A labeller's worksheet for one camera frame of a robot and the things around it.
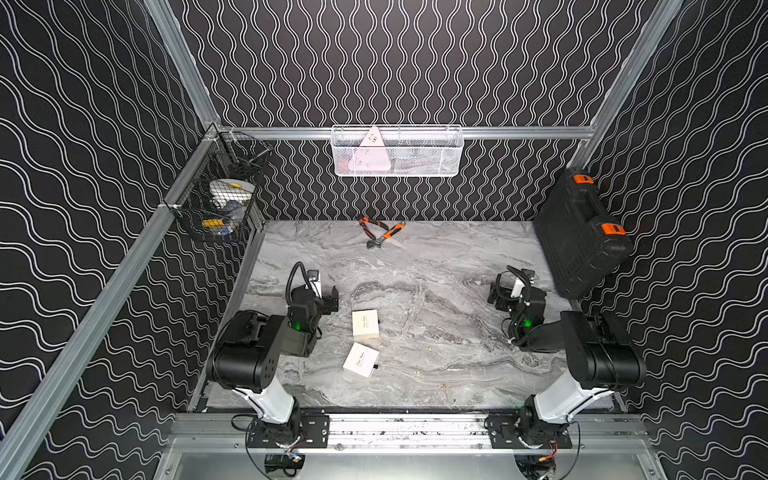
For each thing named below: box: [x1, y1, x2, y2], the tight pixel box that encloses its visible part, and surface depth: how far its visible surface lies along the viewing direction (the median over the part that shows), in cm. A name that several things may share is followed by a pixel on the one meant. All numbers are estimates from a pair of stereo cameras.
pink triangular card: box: [348, 126, 391, 171], surface depth 92 cm
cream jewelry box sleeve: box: [352, 309, 380, 339], surface depth 92 cm
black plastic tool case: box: [534, 168, 633, 300], surface depth 92 cm
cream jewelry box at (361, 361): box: [342, 342, 380, 380], surface depth 85 cm
